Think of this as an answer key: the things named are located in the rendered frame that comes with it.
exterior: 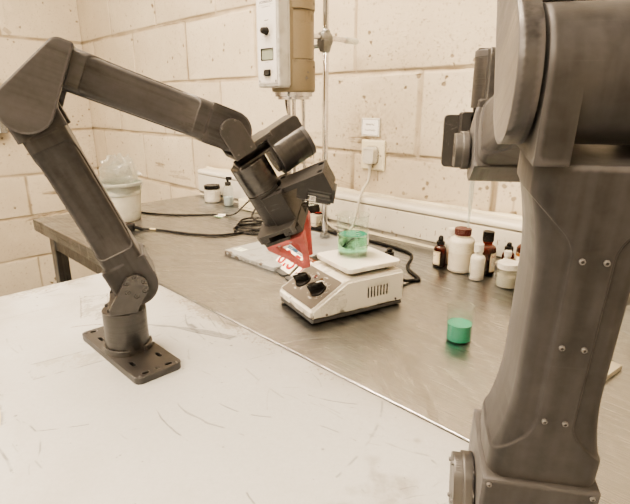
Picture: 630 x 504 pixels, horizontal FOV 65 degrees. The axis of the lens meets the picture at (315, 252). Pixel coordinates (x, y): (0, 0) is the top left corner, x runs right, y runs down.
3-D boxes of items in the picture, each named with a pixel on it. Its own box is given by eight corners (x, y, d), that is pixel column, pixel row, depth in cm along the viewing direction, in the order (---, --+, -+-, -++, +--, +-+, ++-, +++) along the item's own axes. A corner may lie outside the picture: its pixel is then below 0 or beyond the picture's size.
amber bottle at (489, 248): (476, 275, 110) (480, 232, 107) (475, 269, 113) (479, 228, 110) (494, 276, 109) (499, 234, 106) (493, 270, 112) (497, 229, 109)
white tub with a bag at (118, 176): (155, 217, 164) (149, 152, 158) (120, 226, 152) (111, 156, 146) (126, 213, 171) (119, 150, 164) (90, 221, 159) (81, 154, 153)
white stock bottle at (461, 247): (476, 273, 110) (480, 230, 107) (452, 274, 110) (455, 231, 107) (466, 266, 116) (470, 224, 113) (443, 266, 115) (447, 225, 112)
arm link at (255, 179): (281, 175, 80) (259, 138, 77) (293, 182, 75) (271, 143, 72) (246, 198, 79) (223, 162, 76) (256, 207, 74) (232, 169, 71)
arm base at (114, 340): (117, 282, 83) (74, 293, 78) (179, 317, 69) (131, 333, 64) (122, 325, 85) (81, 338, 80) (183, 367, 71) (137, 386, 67)
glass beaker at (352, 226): (357, 250, 99) (358, 208, 96) (375, 258, 94) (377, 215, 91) (326, 255, 96) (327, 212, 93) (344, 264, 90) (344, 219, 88)
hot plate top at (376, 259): (348, 275, 86) (348, 270, 86) (314, 257, 96) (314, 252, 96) (402, 264, 92) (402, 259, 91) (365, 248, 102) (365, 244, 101)
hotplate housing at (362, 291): (311, 327, 84) (311, 283, 82) (278, 301, 95) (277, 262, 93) (412, 302, 95) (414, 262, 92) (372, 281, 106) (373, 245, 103)
